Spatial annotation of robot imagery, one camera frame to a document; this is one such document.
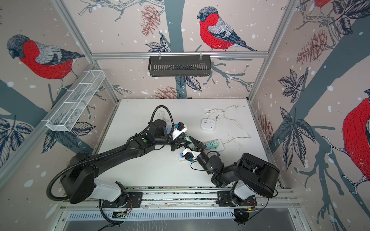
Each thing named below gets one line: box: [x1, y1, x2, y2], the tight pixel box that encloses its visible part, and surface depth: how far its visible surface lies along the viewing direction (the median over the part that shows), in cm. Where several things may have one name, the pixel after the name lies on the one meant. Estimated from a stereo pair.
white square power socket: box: [200, 117, 216, 131], surface depth 104 cm
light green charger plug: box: [211, 141, 219, 149], surface depth 89 cm
